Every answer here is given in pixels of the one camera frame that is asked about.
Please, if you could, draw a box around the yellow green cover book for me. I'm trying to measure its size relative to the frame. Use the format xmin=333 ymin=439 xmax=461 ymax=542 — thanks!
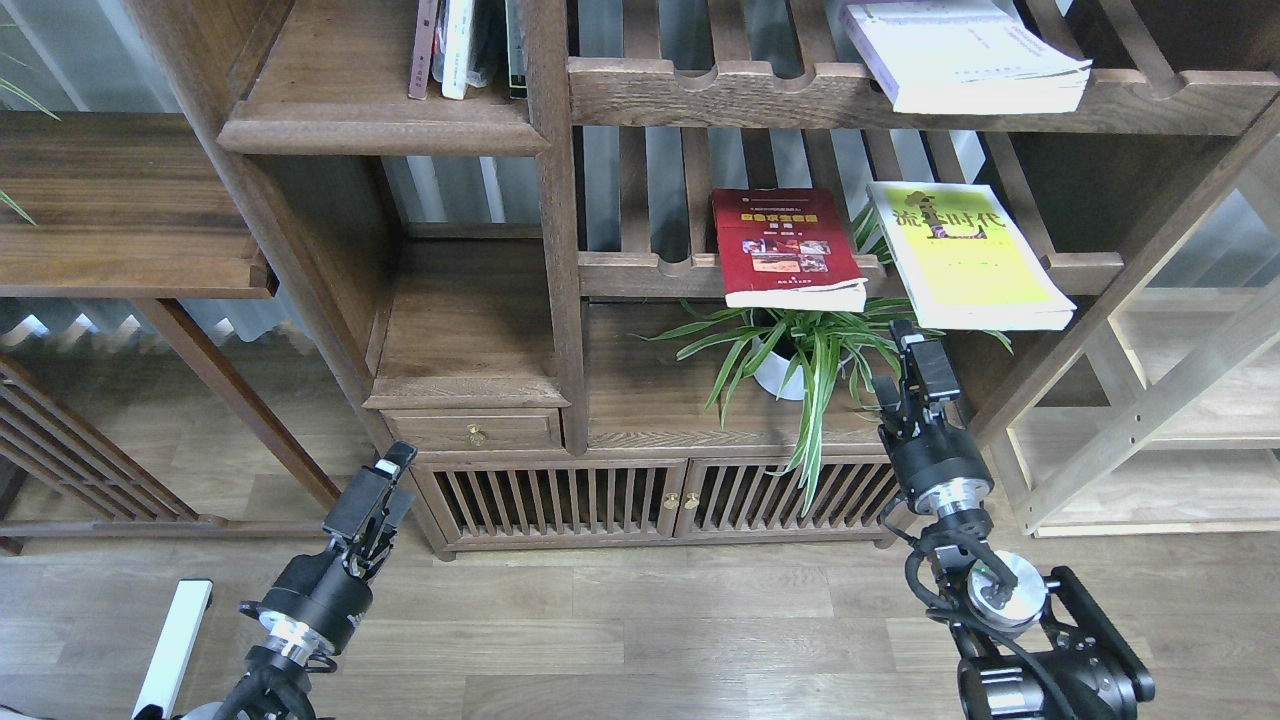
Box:
xmin=867 ymin=182 xmax=1075 ymax=331

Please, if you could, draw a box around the white metal bar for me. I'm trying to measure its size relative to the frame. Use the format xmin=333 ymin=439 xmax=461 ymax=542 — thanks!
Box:
xmin=132 ymin=578 xmax=214 ymax=719

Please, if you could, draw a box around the dark wooden bookshelf cabinet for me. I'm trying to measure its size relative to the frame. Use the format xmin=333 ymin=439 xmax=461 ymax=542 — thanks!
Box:
xmin=125 ymin=1 xmax=1277 ymax=559

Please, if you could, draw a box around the white thick book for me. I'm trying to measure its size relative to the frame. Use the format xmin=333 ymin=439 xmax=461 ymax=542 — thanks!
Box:
xmin=838 ymin=1 xmax=1092 ymax=115

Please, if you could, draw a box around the white upright book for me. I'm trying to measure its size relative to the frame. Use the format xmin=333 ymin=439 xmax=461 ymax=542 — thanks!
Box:
xmin=440 ymin=0 xmax=475 ymax=100

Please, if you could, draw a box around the red cover book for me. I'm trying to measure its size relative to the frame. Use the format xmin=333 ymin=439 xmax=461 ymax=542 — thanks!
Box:
xmin=710 ymin=188 xmax=867 ymax=313

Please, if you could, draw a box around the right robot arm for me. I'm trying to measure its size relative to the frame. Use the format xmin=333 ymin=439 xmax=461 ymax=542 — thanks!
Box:
xmin=874 ymin=320 xmax=1156 ymax=719

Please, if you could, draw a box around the green leaf at edge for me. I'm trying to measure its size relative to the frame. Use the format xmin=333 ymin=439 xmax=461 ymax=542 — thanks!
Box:
xmin=0 ymin=20 xmax=61 ymax=225

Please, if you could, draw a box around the dark upright book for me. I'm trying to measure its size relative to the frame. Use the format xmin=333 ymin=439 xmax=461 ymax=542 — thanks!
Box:
xmin=504 ymin=0 xmax=529 ymax=99

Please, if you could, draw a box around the brown upright book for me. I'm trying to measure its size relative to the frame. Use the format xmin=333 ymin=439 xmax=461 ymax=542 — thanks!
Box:
xmin=407 ymin=0 xmax=440 ymax=100

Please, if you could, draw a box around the green spider plant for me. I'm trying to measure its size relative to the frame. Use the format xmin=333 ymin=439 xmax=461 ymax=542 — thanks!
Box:
xmin=645 ymin=205 xmax=1012 ymax=518

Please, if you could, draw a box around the white plant pot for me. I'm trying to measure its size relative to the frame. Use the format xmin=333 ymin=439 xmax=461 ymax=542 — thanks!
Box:
xmin=753 ymin=337 xmax=852 ymax=401

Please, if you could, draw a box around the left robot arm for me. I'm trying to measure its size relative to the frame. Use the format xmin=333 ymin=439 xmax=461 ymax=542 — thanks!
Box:
xmin=212 ymin=441 xmax=419 ymax=719

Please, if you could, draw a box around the light wooden shelf frame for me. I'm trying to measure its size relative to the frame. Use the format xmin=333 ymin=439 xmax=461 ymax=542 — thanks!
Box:
xmin=992 ymin=281 xmax=1279 ymax=537

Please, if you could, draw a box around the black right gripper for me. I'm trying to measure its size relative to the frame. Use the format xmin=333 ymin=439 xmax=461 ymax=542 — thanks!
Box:
xmin=874 ymin=319 xmax=995 ymax=518

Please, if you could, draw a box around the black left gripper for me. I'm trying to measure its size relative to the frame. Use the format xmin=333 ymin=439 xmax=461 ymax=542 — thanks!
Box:
xmin=239 ymin=443 xmax=419 ymax=656

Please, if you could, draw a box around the dark slatted wooden rack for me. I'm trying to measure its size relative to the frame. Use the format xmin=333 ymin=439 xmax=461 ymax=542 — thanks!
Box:
xmin=1 ymin=357 xmax=237 ymax=555

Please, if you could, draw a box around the brass drawer knob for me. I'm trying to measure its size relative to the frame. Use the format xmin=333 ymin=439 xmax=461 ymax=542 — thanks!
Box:
xmin=465 ymin=424 xmax=488 ymax=447

